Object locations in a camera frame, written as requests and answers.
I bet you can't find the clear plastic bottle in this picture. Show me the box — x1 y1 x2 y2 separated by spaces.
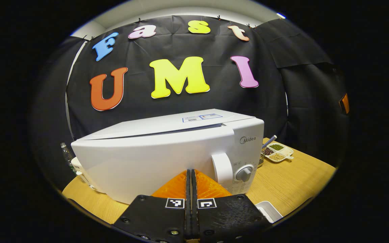
60 142 77 174

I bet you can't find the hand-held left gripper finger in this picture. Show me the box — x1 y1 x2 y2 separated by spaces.
112 169 191 243
191 169 271 243

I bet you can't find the small white appliance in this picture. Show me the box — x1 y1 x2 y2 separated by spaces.
71 157 95 189

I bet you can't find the white microwave oven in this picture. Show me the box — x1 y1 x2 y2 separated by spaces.
71 109 265 205

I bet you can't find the white rectangular tray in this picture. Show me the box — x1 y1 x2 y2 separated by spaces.
255 201 283 223

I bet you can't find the white divided bean dish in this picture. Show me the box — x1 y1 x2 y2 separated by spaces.
264 142 294 163

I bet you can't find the black backdrop cloth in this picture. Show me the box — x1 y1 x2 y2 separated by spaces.
29 15 350 189

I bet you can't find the striped spoon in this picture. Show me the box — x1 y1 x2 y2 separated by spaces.
261 135 278 149

